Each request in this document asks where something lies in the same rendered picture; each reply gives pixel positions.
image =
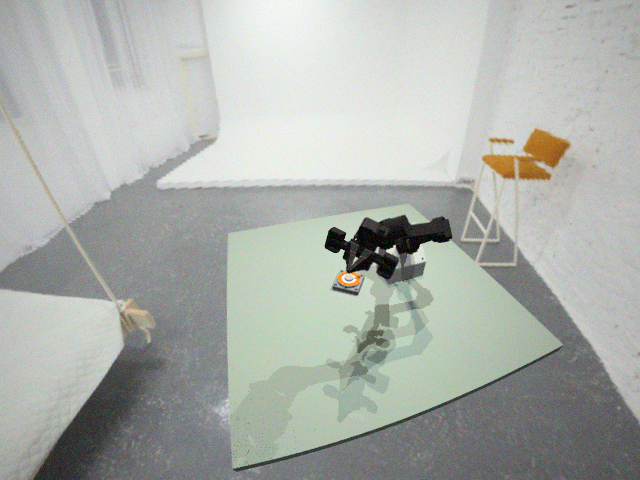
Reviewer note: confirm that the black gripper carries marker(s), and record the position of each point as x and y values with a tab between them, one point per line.
362	249

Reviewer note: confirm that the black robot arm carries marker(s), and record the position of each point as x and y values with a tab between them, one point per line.
400	232

